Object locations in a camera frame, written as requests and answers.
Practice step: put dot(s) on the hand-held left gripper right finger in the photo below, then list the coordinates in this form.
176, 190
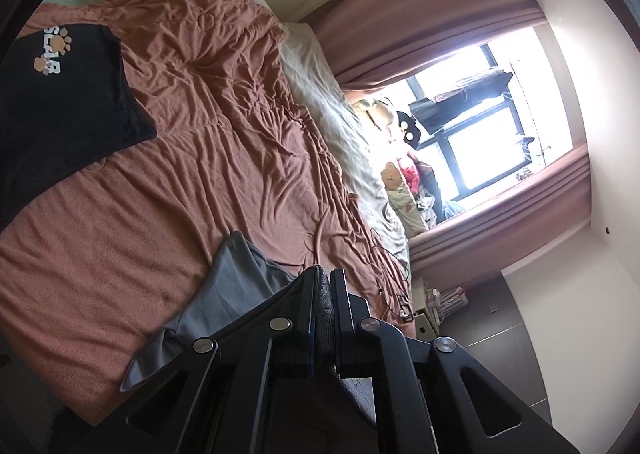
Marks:
342, 314

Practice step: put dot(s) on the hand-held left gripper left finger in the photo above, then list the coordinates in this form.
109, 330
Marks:
307, 314

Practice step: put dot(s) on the grey T-shirt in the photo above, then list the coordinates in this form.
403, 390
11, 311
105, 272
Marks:
235, 284

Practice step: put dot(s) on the bear print cushion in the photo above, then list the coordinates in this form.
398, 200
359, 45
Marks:
400, 204

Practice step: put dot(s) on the red plush toy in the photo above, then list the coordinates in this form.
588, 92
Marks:
412, 173

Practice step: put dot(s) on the orange-brown blanket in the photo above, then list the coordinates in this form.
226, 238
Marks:
200, 158

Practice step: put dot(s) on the black and white plush toy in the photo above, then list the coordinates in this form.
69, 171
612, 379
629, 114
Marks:
410, 131

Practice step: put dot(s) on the window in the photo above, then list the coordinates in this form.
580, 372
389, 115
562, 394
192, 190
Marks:
480, 173

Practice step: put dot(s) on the beige plush toy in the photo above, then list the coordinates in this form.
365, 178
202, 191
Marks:
375, 111

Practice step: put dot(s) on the cream bedsheet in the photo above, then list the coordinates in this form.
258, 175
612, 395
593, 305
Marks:
330, 103

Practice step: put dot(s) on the dark bag on window sill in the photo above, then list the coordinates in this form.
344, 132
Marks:
450, 106

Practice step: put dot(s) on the black paw print T-shirt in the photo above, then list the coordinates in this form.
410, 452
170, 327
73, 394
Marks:
75, 123

